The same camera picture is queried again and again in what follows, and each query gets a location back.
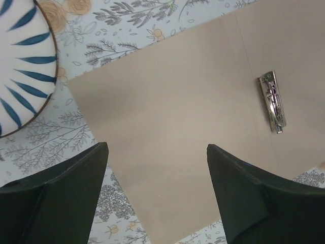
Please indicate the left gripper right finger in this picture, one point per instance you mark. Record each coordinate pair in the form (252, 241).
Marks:
(257, 206)

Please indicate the metal folder clip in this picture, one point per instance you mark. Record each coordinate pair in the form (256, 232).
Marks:
(270, 89)

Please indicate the brown cardboard folder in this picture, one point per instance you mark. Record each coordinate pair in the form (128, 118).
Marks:
(160, 107)

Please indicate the blue striped white plate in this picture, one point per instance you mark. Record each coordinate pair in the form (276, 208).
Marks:
(28, 64)

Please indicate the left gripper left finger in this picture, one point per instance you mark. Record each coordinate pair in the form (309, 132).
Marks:
(55, 205)

